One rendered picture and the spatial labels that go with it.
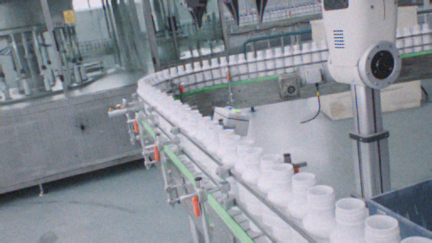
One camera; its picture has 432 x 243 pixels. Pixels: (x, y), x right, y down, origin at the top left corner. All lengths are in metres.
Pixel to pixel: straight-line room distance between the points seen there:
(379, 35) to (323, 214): 0.96
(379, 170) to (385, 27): 0.51
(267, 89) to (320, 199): 2.23
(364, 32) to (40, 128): 3.49
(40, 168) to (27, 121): 0.47
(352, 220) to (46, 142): 4.01
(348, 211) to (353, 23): 0.97
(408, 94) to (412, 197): 4.47
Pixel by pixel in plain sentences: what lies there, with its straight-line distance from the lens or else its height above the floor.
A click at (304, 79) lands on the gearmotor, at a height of 0.97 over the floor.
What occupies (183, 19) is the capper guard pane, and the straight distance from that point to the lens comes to 6.44.
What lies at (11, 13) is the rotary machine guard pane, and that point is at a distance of 4.39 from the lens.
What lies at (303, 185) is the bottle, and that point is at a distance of 0.67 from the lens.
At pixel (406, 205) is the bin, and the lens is 1.18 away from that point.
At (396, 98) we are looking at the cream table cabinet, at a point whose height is 0.15.
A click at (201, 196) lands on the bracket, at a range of 0.89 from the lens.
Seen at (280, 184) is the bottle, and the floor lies 1.14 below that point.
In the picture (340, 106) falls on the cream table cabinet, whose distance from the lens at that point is 5.35.
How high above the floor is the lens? 1.42
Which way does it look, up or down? 13 degrees down
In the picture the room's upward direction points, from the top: 10 degrees counter-clockwise
